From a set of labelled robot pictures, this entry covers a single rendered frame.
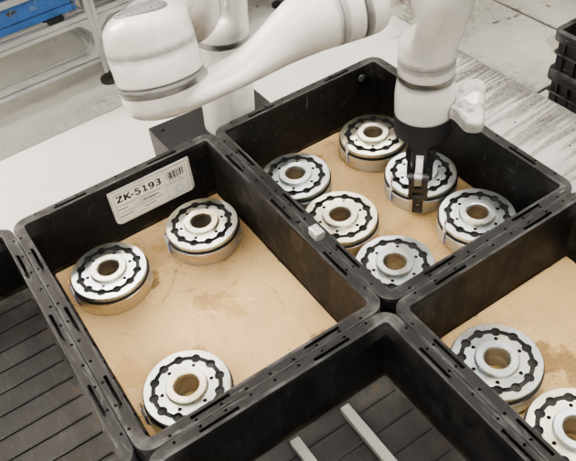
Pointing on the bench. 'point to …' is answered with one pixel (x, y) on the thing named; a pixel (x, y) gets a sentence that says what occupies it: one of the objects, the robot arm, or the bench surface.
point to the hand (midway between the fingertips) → (419, 191)
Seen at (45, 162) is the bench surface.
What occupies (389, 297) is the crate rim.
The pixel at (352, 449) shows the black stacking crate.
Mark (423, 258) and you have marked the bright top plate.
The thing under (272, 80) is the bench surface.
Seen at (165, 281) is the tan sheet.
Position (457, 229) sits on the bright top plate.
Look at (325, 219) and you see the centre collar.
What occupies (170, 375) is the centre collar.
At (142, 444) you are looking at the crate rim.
